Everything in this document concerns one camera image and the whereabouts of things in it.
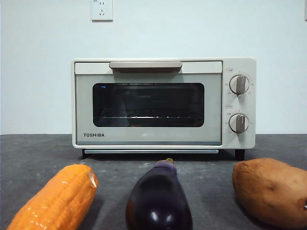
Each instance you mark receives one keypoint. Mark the glass-windowed oven door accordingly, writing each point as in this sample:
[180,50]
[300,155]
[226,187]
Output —
[84,107]

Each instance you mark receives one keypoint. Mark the dark purple eggplant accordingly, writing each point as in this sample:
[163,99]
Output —
[158,198]

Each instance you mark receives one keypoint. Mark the black oven foot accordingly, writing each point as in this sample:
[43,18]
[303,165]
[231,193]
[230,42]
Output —
[83,153]
[239,154]

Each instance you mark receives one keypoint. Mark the cream Toshiba toaster oven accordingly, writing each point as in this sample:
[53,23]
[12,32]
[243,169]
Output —
[237,64]

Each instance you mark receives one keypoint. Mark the silver crumb tray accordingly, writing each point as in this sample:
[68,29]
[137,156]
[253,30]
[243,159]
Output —
[151,152]

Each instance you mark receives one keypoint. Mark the cream timer knob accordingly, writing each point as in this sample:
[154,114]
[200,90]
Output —
[238,123]

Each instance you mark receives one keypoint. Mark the cream temperature knob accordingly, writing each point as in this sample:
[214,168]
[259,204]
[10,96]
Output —
[239,84]

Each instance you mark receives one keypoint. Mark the orange corn cob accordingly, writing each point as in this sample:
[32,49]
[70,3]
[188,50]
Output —
[57,201]

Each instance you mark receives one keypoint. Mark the brown sweet potato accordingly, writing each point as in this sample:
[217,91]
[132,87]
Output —
[271,191]

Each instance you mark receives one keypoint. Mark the white wall socket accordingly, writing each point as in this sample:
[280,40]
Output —
[102,10]

